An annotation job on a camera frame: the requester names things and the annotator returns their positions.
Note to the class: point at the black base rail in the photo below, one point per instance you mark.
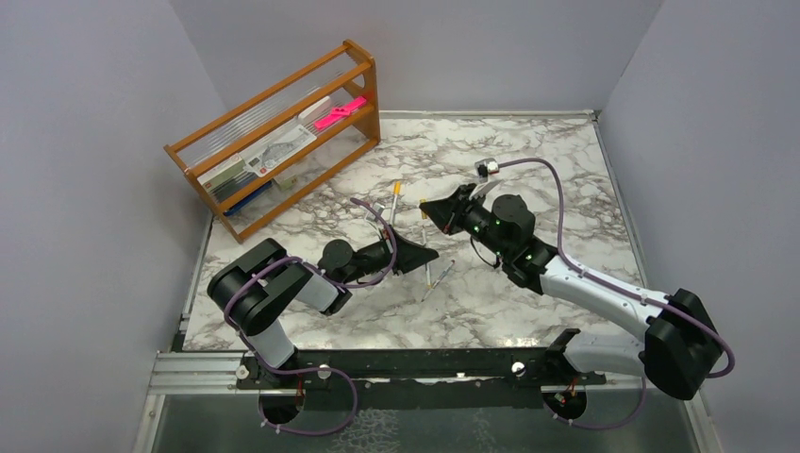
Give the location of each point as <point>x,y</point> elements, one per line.
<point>415,379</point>

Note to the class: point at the wooden rack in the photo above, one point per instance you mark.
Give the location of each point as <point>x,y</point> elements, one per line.
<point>307,95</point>

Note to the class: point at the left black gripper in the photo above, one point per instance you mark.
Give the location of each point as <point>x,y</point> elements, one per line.
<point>412,254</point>

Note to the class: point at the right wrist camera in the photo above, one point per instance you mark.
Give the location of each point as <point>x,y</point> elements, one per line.
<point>485,169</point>

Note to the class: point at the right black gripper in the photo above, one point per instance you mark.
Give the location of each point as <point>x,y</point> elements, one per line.
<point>442,210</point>

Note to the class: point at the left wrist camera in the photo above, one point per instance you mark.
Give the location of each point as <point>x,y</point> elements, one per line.
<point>374,215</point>

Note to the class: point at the white grey pen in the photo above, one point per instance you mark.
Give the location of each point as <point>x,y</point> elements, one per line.
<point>436,282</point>

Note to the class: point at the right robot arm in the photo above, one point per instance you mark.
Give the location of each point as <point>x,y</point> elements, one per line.
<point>670,338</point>

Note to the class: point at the white digital scale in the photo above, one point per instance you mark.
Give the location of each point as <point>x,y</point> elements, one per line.
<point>263,156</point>

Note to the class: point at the green white box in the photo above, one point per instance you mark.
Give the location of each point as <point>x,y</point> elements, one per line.
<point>222,180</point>

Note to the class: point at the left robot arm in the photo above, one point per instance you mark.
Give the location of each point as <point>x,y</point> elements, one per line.
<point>253,290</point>

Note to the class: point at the white pen yellow end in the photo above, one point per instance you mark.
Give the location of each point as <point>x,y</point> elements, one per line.
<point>428,277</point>

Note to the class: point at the pink tool on rack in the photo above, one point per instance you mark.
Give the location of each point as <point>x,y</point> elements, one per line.
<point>339,113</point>

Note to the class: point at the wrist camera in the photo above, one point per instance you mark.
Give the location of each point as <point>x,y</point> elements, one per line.
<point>485,169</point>
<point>374,215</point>

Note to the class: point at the aluminium frame rail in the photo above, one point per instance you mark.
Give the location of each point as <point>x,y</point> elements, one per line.
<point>195,373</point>

